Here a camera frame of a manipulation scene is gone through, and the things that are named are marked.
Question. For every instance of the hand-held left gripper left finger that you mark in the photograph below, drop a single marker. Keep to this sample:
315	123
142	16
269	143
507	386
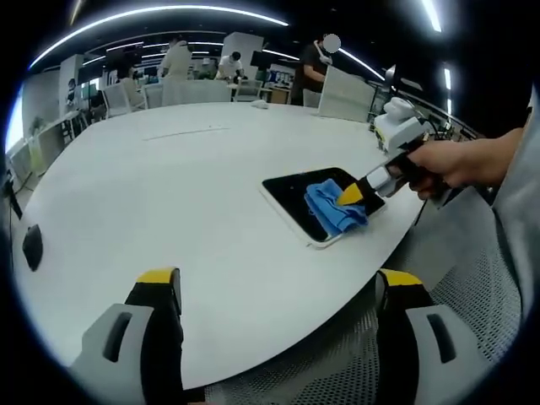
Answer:
122	350

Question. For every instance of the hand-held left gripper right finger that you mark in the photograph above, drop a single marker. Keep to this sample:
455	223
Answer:
426	354

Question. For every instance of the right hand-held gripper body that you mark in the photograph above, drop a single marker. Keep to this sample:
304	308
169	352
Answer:
401	131

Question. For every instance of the blue cleaning cloth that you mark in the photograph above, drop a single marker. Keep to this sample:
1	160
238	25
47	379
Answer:
327	202

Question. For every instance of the black mirror with white frame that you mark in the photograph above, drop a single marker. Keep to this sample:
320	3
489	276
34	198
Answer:
291	190

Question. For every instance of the person's right hand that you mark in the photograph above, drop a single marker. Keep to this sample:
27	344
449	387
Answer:
443	164

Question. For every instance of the white upright panel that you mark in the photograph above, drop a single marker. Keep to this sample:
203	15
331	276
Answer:
346	95

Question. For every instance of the small black object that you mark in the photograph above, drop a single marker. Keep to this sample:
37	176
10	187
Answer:
33	249

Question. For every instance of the small white object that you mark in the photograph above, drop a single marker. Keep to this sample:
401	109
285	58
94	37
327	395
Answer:
260	104

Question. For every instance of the person's grey shirt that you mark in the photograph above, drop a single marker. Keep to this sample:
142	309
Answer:
521	211

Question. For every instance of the white office chair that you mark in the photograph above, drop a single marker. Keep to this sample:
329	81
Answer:
124	99

